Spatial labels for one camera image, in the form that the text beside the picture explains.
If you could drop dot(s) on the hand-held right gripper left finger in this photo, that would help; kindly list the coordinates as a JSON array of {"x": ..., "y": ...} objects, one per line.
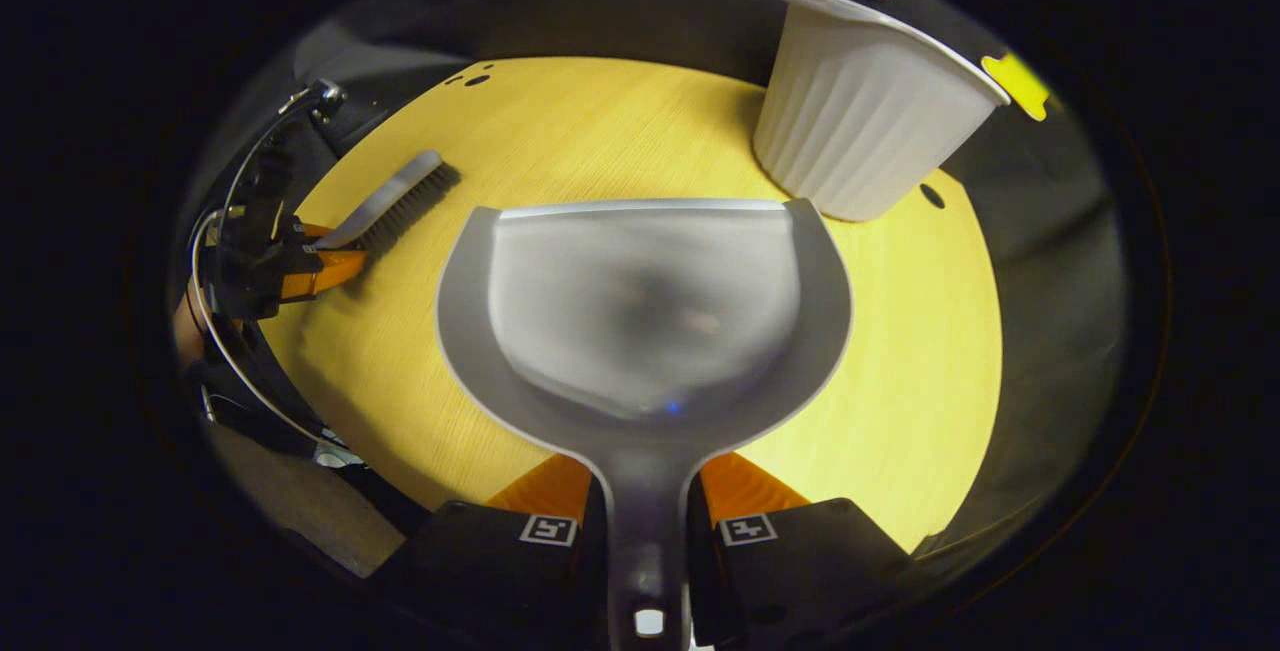
[{"x": 500, "y": 571}]

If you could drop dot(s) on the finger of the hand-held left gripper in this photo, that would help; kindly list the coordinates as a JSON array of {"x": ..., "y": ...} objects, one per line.
[
  {"x": 300, "y": 234},
  {"x": 325, "y": 271}
]

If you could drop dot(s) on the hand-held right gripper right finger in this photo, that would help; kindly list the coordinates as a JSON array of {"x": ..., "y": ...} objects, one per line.
[{"x": 800, "y": 571}]

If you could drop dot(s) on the small grey broom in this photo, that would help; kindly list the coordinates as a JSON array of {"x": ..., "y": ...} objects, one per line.
[{"x": 395, "y": 199}]

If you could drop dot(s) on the grey plastic dustpan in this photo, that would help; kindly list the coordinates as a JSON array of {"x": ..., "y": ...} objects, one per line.
[{"x": 640, "y": 311}]

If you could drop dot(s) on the white ribbed garbage bin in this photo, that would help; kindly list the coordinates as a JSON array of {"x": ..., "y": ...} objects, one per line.
[{"x": 860, "y": 121}]

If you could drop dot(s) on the black backdrop cloth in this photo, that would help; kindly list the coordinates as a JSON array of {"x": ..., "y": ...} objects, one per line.
[{"x": 620, "y": 11}]

